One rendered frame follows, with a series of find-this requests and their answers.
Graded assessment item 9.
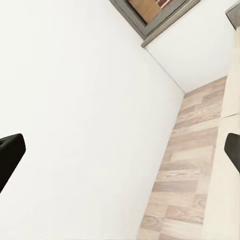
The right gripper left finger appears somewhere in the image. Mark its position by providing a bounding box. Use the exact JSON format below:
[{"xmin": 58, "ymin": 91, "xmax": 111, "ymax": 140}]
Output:
[{"xmin": 0, "ymin": 133, "xmax": 26, "ymax": 193}]

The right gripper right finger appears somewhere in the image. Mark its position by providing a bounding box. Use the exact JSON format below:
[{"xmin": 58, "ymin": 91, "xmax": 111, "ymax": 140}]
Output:
[{"xmin": 224, "ymin": 132, "xmax": 240, "ymax": 173}]

